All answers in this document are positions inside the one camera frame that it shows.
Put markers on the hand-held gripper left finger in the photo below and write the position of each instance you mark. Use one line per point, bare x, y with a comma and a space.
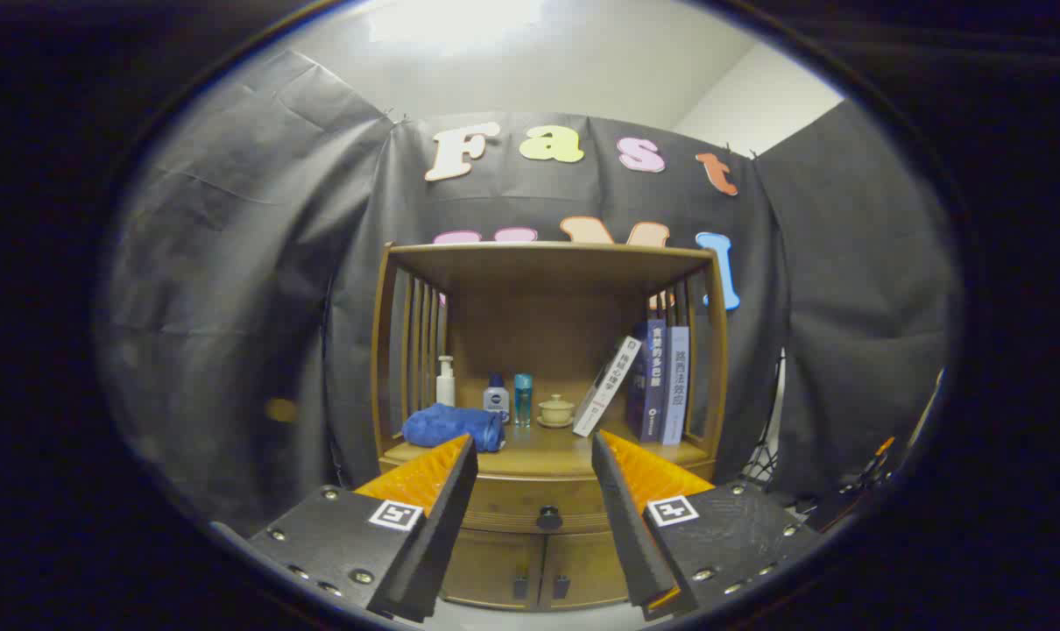
442, 535

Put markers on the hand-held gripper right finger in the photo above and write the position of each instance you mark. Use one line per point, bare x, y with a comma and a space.
626, 526

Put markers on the black drawer knob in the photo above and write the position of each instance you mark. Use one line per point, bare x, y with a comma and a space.
549, 517

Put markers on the wooden drawer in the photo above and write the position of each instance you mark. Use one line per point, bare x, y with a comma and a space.
512, 499

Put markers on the wooden cabinet door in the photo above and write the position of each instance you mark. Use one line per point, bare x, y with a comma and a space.
495, 570
587, 565

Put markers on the wooden countertop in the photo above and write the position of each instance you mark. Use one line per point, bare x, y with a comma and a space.
547, 447

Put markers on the wooden cabinet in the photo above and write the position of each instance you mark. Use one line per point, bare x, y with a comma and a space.
530, 324

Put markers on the blue rolled towel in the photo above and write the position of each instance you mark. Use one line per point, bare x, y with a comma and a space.
451, 428

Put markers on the beige lidded teacup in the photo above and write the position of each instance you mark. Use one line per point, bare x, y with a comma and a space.
556, 410

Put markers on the white book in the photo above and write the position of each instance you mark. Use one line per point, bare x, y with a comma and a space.
607, 386

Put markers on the dark blue book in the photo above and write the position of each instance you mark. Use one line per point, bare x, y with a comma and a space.
648, 386

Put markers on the white bottle with blue cap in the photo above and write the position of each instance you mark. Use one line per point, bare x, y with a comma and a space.
496, 401

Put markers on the white pump bottle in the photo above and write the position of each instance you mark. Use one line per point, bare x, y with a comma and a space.
446, 390

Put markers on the lavender book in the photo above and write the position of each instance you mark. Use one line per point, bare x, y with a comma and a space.
675, 386

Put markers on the clear blue bottle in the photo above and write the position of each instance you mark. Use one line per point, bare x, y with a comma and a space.
523, 399

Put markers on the black and orange device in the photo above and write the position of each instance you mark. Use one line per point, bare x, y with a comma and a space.
880, 456

